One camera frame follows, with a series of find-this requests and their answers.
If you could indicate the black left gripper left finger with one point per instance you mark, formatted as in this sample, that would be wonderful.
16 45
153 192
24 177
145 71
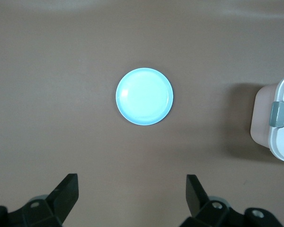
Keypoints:
61 203

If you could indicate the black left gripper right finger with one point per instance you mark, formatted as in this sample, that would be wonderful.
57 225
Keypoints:
198 205

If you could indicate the white lidded box grey latches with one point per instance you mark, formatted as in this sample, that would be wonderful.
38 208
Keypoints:
281 144

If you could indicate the light blue round plate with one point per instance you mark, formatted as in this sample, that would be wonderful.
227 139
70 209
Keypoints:
144 97

